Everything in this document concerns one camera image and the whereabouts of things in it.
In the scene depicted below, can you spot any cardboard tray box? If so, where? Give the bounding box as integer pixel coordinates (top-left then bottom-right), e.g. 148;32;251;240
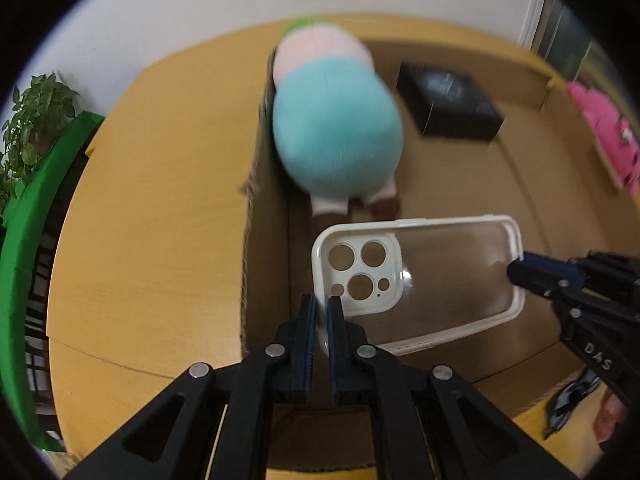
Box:
241;41;639;417

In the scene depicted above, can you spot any black charger box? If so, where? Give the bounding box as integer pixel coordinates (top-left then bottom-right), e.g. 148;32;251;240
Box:
396;63;503;143

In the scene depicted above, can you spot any potted plant near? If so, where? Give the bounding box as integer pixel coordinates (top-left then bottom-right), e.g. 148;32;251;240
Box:
1;73;79;209

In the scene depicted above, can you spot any right hand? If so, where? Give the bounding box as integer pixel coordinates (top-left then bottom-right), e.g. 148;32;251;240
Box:
593;389;628;444

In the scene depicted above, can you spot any white clear phone case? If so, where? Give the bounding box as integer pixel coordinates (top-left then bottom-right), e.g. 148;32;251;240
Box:
311;214;525;356

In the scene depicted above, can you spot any teal pink plush doll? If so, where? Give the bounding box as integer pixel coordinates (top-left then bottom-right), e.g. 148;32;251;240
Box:
272;18;404;231

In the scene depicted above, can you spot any pink plush toy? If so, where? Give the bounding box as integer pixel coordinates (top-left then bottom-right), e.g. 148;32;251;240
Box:
566;81;639;196

